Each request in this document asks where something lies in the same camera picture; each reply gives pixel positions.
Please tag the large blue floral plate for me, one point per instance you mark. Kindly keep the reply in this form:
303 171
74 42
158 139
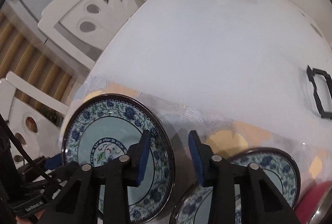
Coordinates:
195 204

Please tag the red steel bowl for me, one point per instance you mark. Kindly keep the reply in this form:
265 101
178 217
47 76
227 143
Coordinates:
315 206

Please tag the fan pattern tablecloth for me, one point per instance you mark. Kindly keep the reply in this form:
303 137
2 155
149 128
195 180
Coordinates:
225 136

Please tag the white chair near left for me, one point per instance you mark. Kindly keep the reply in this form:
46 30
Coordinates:
38 136

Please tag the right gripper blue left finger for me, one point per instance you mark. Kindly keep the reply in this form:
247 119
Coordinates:
78 201

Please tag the white chair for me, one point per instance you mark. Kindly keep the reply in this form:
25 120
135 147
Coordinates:
38 136
75 25

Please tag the white chair far left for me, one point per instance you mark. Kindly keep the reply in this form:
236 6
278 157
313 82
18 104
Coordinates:
75 25

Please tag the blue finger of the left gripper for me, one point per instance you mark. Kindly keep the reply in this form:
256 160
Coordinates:
54 162

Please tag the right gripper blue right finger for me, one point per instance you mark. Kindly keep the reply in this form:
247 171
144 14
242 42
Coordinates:
261 201

